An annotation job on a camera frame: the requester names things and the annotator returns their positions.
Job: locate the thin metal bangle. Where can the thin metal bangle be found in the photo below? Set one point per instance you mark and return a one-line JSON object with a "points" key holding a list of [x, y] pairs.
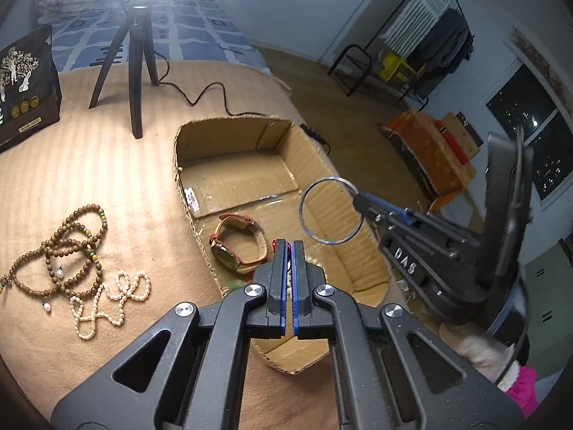
{"points": [[329, 178]]}

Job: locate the yellow box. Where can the yellow box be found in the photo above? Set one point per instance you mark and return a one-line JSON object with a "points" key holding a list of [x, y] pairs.
{"points": [[396, 69]]}

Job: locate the black snack bag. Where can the black snack bag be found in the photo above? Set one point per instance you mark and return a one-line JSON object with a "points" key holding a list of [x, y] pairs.
{"points": [[27, 98]]}

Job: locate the striped towel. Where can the striped towel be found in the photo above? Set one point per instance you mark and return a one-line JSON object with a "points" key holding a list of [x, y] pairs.
{"points": [[418, 13]]}

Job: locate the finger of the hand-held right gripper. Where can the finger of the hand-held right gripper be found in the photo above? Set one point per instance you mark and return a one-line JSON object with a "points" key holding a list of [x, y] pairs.
{"points": [[369, 209], [394, 210]]}

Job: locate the cardboard box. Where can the cardboard box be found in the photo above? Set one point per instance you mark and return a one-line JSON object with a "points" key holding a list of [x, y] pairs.
{"points": [[232, 183]]}

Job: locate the black clothes rack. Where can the black clothes rack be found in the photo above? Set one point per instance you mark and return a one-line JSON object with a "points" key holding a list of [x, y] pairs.
{"points": [[358, 60]]}

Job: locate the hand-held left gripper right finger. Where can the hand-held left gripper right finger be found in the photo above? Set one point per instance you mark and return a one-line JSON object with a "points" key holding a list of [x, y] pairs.
{"points": [[297, 277]]}

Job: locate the white door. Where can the white door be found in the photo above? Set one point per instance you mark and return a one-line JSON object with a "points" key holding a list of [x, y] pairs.
{"points": [[358, 18]]}

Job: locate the dark hanging clothes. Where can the dark hanging clothes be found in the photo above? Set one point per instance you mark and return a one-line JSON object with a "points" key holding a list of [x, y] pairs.
{"points": [[447, 40]]}

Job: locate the wooden box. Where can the wooden box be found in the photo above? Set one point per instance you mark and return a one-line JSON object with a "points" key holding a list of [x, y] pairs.
{"points": [[465, 139]]}

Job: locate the pale green cabinet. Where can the pale green cabinet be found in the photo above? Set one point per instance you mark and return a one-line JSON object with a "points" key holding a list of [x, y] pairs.
{"points": [[548, 291]]}

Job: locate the black power strip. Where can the black power strip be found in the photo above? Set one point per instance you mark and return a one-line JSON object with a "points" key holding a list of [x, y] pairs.
{"points": [[313, 136]]}

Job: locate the blue patterned bed sheet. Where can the blue patterned bed sheet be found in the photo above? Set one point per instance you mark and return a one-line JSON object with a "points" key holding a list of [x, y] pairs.
{"points": [[197, 27]]}

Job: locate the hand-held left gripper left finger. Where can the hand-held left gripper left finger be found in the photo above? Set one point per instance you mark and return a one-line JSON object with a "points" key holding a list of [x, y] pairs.
{"points": [[282, 277]]}

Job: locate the patterned window valance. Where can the patterned window valance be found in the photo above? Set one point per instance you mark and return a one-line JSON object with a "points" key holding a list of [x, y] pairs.
{"points": [[537, 53]]}

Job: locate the window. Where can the window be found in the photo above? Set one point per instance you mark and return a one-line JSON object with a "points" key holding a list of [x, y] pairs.
{"points": [[519, 103]]}

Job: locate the beige fluffy cloth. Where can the beige fluffy cloth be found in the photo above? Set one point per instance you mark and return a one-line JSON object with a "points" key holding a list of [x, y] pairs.
{"points": [[479, 349]]}

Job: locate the black tripod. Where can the black tripod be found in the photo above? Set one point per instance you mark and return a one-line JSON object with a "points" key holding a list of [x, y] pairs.
{"points": [[134, 53]]}

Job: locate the orange cloth covered stool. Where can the orange cloth covered stool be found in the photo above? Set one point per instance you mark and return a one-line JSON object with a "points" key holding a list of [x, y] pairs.
{"points": [[429, 152]]}

